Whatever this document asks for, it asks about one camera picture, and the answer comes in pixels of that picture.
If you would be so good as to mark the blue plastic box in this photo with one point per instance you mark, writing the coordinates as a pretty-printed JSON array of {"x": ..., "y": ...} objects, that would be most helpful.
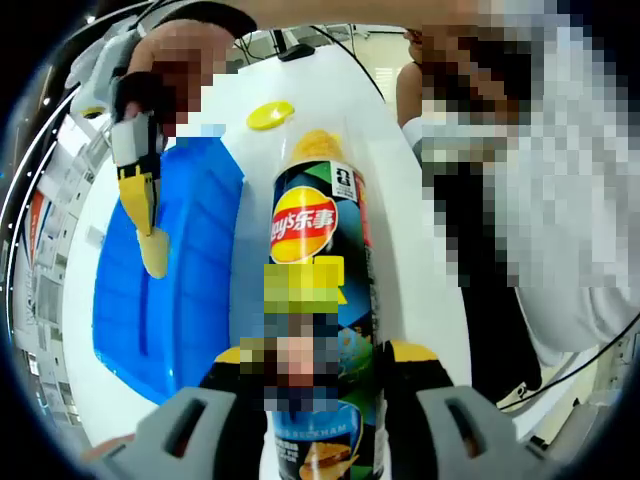
[{"x": 200, "y": 250}]

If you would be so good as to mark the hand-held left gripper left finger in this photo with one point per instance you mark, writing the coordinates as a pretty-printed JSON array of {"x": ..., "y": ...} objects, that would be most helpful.
[{"x": 165, "y": 440}]

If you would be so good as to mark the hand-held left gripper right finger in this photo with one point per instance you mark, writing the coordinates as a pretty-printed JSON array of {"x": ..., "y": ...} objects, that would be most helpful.
[{"x": 450, "y": 440}]

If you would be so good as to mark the person's left hand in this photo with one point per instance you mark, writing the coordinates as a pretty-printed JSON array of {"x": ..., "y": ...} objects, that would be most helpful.
[{"x": 107, "y": 446}]

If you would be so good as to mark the stack of yellow chips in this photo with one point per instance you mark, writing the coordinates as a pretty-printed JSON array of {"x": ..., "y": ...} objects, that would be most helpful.
[{"x": 317, "y": 145}]

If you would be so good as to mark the single pale chip piece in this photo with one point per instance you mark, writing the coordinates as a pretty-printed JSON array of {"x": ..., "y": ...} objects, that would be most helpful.
[{"x": 155, "y": 252}]

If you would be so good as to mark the person's black trousers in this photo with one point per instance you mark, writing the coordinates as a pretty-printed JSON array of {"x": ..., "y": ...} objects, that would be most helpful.
[{"x": 500, "y": 340}]

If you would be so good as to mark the dark printed chip container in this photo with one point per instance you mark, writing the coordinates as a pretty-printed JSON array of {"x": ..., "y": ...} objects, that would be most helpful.
[{"x": 305, "y": 225}]

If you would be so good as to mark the red blue wall banner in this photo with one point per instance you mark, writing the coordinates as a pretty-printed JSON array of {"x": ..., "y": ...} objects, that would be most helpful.
[{"x": 37, "y": 220}]

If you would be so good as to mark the yellow round container lid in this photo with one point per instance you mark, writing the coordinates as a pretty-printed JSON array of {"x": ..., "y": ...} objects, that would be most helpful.
[{"x": 270, "y": 115}]

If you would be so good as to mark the person's right hand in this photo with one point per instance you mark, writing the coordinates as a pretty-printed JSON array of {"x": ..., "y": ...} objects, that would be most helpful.
[{"x": 175, "y": 36}]

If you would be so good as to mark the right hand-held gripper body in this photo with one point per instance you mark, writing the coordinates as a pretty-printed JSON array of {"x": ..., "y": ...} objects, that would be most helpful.
[{"x": 102, "y": 75}]

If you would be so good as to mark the black monitor stand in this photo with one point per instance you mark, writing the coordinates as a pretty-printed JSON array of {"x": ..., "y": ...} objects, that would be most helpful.
[{"x": 297, "y": 52}]

